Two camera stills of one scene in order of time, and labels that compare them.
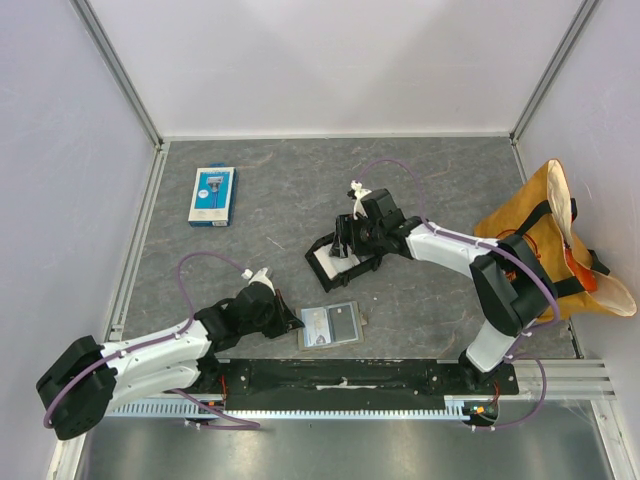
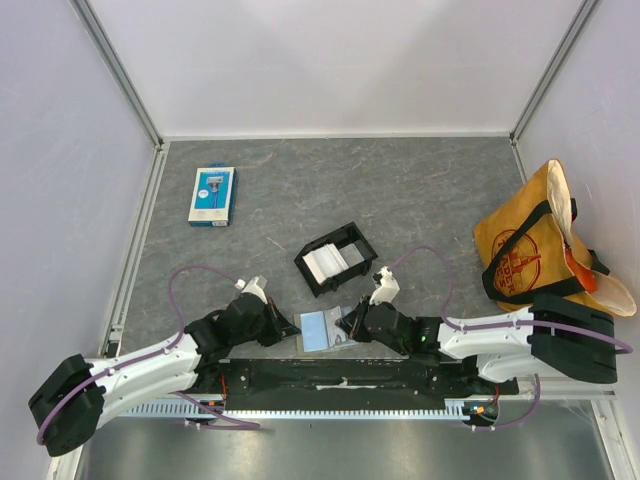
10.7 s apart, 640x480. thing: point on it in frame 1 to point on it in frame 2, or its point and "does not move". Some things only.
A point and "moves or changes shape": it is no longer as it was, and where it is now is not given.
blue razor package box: x=214 y=195 does not move
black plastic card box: x=334 y=272 moves or changes shape
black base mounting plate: x=352 y=383 does not move
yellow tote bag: x=542 y=212 does not move
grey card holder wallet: x=331 y=325 moves or changes shape
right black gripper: x=345 y=240 to x=360 y=318
